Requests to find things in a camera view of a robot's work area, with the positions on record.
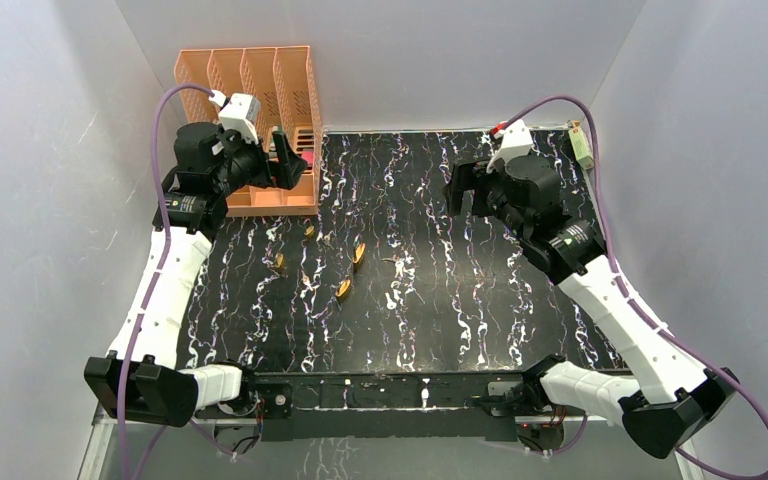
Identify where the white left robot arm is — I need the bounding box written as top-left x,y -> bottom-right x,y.
84,122 -> 308,427

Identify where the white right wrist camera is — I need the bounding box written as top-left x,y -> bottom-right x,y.
486,118 -> 534,174

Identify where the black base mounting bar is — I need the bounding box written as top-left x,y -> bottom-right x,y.
196,371 -> 583,444

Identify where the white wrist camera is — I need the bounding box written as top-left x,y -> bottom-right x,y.
209,90 -> 261,145
486,118 -> 534,174

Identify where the orange plastic file organizer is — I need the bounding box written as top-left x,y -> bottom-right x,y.
174,45 -> 324,217

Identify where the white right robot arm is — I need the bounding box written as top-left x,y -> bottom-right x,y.
443,154 -> 735,459

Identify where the large brass padlock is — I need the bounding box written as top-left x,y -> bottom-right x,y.
352,242 -> 366,273

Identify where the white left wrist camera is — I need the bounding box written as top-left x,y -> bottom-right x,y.
209,90 -> 261,145

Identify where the pale green eraser box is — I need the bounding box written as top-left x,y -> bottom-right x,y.
569,121 -> 595,171

